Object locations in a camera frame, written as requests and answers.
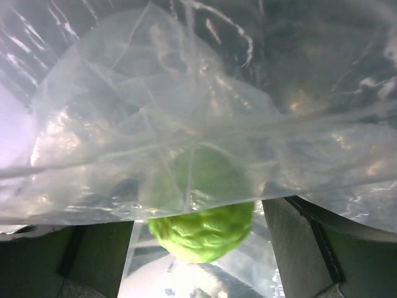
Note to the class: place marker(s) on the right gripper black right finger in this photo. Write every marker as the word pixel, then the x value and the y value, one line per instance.
pixel 322 254

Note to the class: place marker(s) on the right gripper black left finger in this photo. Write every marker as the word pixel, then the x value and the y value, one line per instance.
pixel 64 261

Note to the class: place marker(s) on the green fake vegetable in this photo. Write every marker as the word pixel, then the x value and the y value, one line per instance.
pixel 219 195

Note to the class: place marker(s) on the clear zip top bag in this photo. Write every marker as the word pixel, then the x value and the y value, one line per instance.
pixel 98 96

